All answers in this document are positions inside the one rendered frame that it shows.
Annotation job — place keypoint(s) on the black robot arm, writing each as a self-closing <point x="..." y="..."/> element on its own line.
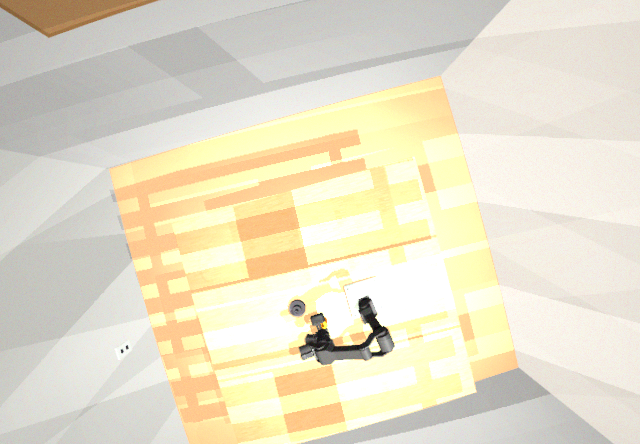
<point x="325" y="351"/>

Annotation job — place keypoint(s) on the grey round pedestal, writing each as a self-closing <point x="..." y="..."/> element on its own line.
<point x="297" y="308"/>

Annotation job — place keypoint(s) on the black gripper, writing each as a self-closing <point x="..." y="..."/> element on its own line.
<point x="317" y="320"/>

